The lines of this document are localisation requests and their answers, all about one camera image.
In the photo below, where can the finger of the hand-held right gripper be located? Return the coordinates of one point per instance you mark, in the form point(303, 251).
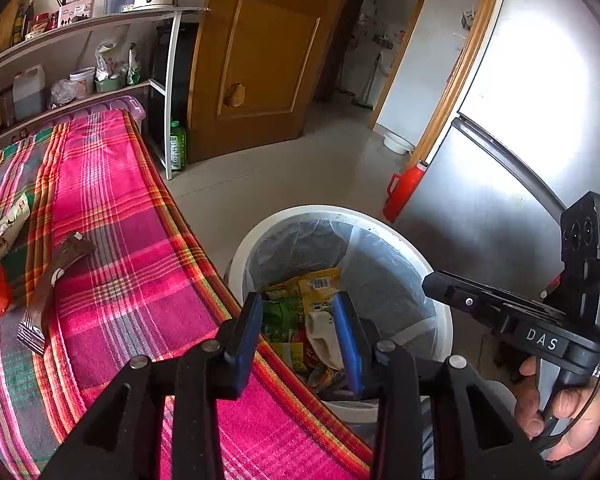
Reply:
point(460, 300)
point(530, 305)

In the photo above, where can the wooden door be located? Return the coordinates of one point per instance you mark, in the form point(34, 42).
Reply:
point(270, 60)

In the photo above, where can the white plastic bag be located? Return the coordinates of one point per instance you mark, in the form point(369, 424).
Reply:
point(111, 60)

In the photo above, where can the clear plastic bin liner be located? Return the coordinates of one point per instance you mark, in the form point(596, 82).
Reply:
point(390, 280)

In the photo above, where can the green plastic bottle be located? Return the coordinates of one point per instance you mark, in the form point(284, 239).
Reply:
point(177, 147)

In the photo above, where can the white metal shelf rack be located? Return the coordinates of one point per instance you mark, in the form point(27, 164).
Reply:
point(105, 17)

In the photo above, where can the dark sauce bottle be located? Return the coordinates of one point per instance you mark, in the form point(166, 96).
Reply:
point(17, 25)
point(28, 17)

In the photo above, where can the red thermos flask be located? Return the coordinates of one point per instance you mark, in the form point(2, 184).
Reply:
point(400, 195)

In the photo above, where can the yellow snack wrapper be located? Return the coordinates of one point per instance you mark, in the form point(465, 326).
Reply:
point(320, 285)

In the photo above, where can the pink box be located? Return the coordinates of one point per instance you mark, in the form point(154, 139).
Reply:
point(77, 12)

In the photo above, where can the white basin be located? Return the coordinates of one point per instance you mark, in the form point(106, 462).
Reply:
point(396, 144)

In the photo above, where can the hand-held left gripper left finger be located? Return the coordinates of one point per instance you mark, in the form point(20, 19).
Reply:
point(245, 345)

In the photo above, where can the crumpled clear plastic bag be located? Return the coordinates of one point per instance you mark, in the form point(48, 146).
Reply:
point(62, 94)

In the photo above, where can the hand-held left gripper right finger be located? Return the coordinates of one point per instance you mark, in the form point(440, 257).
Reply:
point(350, 345)

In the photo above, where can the purple lidded storage box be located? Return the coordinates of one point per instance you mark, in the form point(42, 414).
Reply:
point(125, 105)

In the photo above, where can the person's right hand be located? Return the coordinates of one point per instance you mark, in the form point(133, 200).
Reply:
point(580, 410)

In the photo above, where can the wooden door frame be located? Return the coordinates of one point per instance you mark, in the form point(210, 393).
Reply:
point(340, 35)

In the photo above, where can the orange yellow snack packet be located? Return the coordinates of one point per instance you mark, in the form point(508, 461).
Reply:
point(307, 370)

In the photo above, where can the mop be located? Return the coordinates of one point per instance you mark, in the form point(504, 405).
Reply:
point(375, 80)

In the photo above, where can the white plastic tub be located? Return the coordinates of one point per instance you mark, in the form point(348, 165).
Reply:
point(82, 82)

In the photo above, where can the white round trash bin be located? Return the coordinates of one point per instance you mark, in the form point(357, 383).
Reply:
point(280, 217)

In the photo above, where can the pink green plaid blanket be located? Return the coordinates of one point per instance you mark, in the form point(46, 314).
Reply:
point(130, 260)

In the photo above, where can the clear plastic jug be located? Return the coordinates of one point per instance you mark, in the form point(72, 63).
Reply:
point(29, 92)

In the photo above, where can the green bowl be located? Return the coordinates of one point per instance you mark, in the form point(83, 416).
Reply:
point(110, 85)

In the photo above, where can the small white carton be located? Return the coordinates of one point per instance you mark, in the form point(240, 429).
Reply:
point(12, 225)

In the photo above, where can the green snack wrapper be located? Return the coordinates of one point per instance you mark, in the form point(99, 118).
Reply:
point(282, 317)

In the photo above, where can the silver refrigerator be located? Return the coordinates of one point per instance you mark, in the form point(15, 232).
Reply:
point(505, 110)

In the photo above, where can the brown snack wrapper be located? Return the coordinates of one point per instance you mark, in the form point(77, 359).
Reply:
point(50, 285)

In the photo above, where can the green white pouch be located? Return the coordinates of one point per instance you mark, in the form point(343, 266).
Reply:
point(133, 65)

